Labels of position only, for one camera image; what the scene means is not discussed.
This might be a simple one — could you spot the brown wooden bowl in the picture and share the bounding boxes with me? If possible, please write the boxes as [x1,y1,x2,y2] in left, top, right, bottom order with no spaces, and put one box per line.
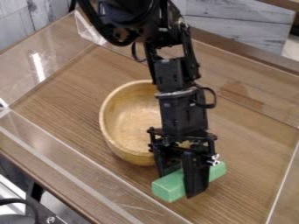
[98,80,161,166]

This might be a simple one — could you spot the black table leg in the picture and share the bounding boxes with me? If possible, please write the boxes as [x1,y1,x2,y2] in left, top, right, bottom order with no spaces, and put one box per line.
[28,182,44,202]

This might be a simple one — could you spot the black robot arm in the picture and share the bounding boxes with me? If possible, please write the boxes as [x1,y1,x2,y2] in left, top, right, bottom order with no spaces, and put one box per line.
[77,0,219,198]

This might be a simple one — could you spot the black metal base bracket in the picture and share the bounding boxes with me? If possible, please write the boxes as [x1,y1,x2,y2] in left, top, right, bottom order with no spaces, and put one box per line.
[24,198,68,224]

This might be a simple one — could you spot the black cable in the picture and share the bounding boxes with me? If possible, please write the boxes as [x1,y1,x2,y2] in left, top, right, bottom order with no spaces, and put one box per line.
[0,197,44,224]

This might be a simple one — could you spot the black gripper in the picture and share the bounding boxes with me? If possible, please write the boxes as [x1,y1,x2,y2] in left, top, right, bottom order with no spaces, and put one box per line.
[146,86,221,198]

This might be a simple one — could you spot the green rectangular block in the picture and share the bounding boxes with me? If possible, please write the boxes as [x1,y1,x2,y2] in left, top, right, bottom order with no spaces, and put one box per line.
[152,161,227,203]

